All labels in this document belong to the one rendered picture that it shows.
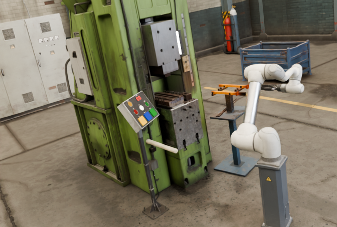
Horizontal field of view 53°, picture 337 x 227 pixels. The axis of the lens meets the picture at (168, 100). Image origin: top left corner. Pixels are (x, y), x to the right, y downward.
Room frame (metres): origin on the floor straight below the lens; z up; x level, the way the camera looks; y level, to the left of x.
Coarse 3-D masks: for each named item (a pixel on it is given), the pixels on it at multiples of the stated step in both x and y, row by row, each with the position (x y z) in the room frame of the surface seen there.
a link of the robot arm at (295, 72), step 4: (296, 64) 3.19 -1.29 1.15; (292, 68) 3.07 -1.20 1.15; (296, 68) 3.13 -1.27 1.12; (300, 68) 3.16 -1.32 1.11; (288, 72) 2.97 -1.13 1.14; (292, 72) 3.02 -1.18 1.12; (296, 72) 3.10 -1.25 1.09; (300, 72) 3.13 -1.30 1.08; (284, 76) 2.78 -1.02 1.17; (288, 76) 2.92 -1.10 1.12; (292, 76) 3.12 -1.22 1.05; (296, 76) 3.11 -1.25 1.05; (300, 76) 3.12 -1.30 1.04; (280, 80) 2.81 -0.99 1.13; (284, 80) 2.85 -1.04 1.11
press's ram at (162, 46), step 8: (152, 24) 3.24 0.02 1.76; (160, 24) 3.30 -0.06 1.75; (168, 24) 3.35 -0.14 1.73; (144, 32) 3.31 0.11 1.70; (152, 32) 3.23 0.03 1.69; (160, 32) 3.29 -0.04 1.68; (168, 32) 3.34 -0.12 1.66; (176, 32) 3.40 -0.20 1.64; (144, 40) 3.33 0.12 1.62; (152, 40) 3.23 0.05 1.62; (160, 40) 3.28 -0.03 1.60; (168, 40) 3.33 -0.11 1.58; (176, 40) 3.39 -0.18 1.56; (152, 48) 3.25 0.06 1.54; (160, 48) 3.27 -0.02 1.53; (168, 48) 3.32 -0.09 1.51; (176, 48) 3.38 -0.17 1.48; (152, 56) 3.27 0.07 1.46; (160, 56) 3.26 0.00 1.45; (168, 56) 3.31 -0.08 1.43; (176, 56) 3.37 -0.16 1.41; (152, 64) 3.29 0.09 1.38; (160, 64) 3.24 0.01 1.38
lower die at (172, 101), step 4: (156, 92) 3.65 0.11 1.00; (160, 92) 3.65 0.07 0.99; (164, 92) 3.62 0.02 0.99; (156, 96) 3.52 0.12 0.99; (160, 96) 3.49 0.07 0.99; (164, 96) 3.46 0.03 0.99; (168, 96) 3.40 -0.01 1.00; (180, 96) 3.35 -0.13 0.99; (156, 100) 3.42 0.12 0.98; (160, 100) 3.37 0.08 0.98; (164, 100) 3.35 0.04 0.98; (168, 100) 3.32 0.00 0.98; (172, 100) 3.28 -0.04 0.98; (176, 100) 3.31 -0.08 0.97; (180, 100) 3.34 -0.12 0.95; (168, 104) 3.26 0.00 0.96; (172, 104) 3.28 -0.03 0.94; (176, 104) 3.31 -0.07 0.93
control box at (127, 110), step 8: (136, 96) 2.94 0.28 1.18; (144, 96) 3.02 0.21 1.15; (120, 104) 2.77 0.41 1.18; (136, 104) 2.86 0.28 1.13; (144, 104) 2.94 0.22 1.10; (128, 112) 2.73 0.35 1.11; (144, 112) 2.86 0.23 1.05; (128, 120) 2.74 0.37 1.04; (136, 120) 2.72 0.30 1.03; (136, 128) 2.71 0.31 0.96
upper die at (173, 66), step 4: (164, 64) 3.27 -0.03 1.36; (168, 64) 3.30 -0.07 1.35; (172, 64) 3.33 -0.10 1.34; (176, 64) 3.36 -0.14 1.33; (152, 68) 3.39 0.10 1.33; (156, 68) 3.33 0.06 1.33; (160, 68) 3.28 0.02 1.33; (164, 68) 3.27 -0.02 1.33; (168, 68) 3.30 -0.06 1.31; (172, 68) 3.32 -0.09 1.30; (176, 68) 3.35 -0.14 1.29; (152, 72) 3.40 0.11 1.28; (156, 72) 3.34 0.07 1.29; (160, 72) 3.29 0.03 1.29; (164, 72) 3.26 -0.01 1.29; (168, 72) 3.29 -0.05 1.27
